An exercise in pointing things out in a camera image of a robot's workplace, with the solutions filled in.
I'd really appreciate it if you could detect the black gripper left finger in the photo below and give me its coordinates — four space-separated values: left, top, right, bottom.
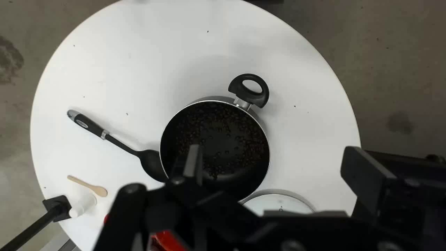
93 144 263 251

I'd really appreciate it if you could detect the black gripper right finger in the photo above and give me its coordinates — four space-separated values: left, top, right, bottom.
339 145 446 251

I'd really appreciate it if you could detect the black cooking pot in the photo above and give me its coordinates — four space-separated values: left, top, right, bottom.
158 72 271 198

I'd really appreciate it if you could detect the red bowl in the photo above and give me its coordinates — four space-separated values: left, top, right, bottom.
150 229 179 251

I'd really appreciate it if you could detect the small wooden spoon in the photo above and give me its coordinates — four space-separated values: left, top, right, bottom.
65 174 108 199

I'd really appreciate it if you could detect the black camera stand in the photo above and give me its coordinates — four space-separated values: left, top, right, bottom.
0 194 73 251

